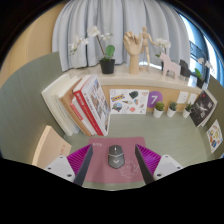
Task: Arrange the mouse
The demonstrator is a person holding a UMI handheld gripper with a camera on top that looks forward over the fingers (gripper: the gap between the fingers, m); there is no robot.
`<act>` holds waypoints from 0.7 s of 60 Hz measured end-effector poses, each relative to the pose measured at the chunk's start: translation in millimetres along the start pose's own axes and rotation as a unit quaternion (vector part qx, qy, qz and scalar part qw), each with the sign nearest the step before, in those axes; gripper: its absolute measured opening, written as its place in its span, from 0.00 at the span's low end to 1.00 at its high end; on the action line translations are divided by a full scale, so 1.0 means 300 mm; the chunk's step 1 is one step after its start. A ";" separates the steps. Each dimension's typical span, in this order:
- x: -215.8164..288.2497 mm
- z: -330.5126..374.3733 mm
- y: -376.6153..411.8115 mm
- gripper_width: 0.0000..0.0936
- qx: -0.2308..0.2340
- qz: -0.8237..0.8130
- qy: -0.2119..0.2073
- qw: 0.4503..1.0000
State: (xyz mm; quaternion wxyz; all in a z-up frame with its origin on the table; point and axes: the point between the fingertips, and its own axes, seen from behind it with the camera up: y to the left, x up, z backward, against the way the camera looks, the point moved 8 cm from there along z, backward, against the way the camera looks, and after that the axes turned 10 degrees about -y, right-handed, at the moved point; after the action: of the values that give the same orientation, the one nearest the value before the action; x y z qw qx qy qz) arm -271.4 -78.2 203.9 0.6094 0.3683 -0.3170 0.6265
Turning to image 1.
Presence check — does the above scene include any tan-cover book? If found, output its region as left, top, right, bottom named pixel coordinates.
left=58, top=77, right=93, bottom=137

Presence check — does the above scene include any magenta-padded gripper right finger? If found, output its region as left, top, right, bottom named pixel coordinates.
left=134, top=144, right=184, bottom=185

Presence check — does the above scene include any colourful illustrated picture book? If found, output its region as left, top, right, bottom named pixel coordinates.
left=205, top=119, right=224, bottom=154

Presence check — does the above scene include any red-spined book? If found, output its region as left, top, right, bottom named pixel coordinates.
left=69, top=74, right=104, bottom=137

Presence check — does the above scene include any dark grey computer mouse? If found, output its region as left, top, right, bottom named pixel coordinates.
left=107, top=144, right=126, bottom=170

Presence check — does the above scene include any round purple number sign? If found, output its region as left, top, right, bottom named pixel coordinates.
left=146, top=90, right=164, bottom=109

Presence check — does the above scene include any light wooden ledge shelf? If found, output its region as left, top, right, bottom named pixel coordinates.
left=63, top=63, right=209, bottom=113

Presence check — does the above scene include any white orchid in black pot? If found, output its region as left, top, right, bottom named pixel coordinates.
left=154, top=37, right=172, bottom=71
left=68, top=25, right=116, bottom=75
left=194, top=57, right=214, bottom=89

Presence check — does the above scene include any black-cover book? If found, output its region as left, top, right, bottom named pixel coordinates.
left=189, top=89, right=218, bottom=129

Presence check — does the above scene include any light grey curtain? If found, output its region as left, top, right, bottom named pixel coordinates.
left=52, top=0, right=191, bottom=73

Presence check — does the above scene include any beige booklet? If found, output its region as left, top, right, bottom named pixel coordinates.
left=31, top=124, right=73, bottom=170

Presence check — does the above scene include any wooden hand model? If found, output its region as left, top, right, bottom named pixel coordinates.
left=123, top=31, right=144, bottom=75

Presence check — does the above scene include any pink wooden horse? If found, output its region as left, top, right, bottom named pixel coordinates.
left=159, top=51, right=182, bottom=80

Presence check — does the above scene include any thick white book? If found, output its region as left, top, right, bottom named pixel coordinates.
left=40, top=73, right=81, bottom=137

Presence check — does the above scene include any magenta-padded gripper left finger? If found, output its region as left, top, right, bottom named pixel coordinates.
left=44, top=144, right=94, bottom=187

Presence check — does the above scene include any dark-framed window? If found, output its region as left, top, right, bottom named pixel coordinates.
left=176, top=11, right=224, bottom=81

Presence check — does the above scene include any maroon mouse pad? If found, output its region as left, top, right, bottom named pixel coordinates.
left=82, top=136, right=148, bottom=184

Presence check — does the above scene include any wooden artist mannequin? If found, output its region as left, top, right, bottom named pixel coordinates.
left=139, top=26, right=161, bottom=73

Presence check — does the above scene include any small plant in white pot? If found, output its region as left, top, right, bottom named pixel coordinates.
left=181, top=102, right=194, bottom=119
left=152, top=100, right=166, bottom=119
left=166, top=101, right=178, bottom=118

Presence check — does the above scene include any black wooden horse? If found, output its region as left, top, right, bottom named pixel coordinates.
left=179, top=59, right=192, bottom=78

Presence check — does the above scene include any green desk partition panel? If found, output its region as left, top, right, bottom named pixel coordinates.
left=208, top=74, right=224, bottom=113
left=0, top=51, right=68, bottom=164

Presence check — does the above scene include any white illustrated sticker card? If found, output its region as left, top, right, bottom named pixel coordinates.
left=109, top=88, right=150, bottom=115

